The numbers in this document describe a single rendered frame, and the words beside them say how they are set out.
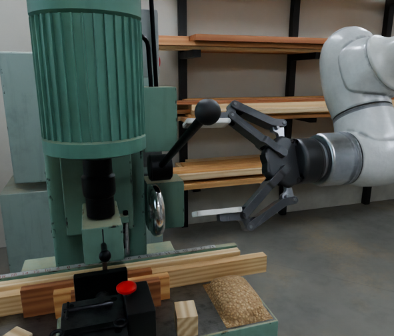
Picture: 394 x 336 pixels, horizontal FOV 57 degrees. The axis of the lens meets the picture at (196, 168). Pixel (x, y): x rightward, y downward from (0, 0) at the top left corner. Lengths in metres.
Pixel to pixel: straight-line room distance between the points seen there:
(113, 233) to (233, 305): 0.25
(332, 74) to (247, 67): 2.57
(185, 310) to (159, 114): 0.43
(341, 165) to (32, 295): 0.58
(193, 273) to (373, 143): 0.43
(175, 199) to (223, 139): 2.37
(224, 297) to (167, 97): 0.45
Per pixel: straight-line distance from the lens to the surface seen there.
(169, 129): 0.85
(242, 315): 0.69
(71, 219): 0.79
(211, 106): 0.46
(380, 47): 0.68
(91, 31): 0.57
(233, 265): 0.81
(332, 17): 3.71
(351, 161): 0.61
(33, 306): 0.76
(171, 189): 0.86
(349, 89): 0.68
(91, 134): 0.57
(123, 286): 0.57
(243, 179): 2.83
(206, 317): 0.71
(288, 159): 0.59
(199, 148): 3.15
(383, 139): 0.65
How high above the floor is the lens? 1.33
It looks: 14 degrees down
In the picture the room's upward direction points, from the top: straight up
